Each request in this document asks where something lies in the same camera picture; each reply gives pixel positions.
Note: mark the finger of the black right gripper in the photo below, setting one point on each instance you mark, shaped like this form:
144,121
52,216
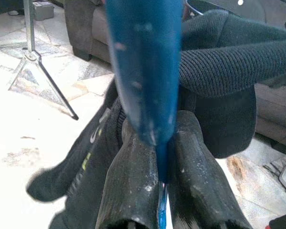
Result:
228,69
240,26

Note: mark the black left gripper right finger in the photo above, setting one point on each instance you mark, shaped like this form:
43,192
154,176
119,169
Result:
195,181

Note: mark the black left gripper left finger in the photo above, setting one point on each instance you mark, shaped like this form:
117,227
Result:
128,181

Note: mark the black printed garment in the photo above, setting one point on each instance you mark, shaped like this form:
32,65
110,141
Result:
69,171

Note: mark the blue plastic hanger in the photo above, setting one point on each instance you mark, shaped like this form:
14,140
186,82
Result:
145,71

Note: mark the dark brown sofa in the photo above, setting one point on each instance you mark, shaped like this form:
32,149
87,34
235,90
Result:
85,28

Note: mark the silver metal clothes rack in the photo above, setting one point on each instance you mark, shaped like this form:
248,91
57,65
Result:
29,23

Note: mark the grey plastic box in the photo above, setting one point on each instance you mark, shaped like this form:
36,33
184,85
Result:
44,10

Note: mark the black television console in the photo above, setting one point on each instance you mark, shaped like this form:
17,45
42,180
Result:
9,7

